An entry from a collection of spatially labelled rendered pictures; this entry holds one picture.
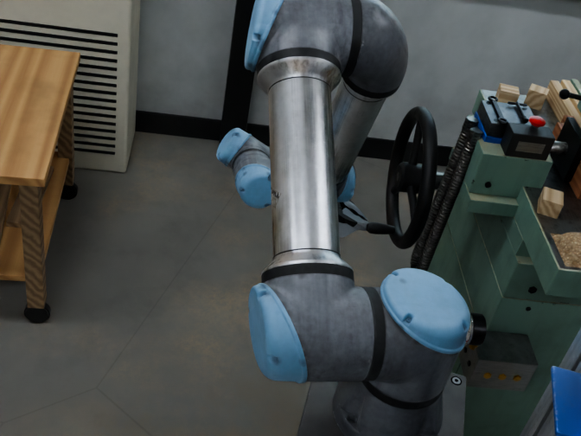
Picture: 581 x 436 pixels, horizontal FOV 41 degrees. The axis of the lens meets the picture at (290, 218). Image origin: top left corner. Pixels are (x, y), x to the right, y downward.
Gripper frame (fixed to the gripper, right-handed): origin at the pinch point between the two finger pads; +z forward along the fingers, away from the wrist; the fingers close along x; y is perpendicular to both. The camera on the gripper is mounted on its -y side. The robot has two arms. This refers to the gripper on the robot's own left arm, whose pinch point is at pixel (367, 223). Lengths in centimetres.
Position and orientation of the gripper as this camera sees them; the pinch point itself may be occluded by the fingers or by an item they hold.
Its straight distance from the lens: 162.0
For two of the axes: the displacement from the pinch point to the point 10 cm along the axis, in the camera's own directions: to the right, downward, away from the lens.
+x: 0.2, 6.3, -7.8
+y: -6.3, 6.1, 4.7
